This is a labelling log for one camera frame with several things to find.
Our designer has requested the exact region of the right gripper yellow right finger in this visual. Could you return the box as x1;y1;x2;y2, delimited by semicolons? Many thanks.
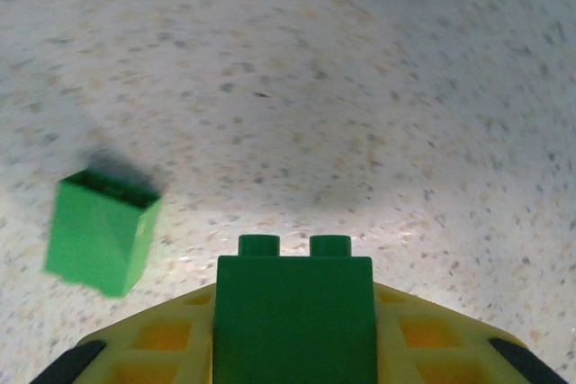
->
373;282;557;384

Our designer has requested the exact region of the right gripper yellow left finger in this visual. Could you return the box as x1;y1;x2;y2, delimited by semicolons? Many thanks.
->
27;282;218;384

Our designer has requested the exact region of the dark green lego brick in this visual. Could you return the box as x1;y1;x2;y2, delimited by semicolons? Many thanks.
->
212;234;378;384

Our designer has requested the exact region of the light green lego brick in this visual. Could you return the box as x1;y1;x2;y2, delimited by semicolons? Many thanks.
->
43;169;163;299

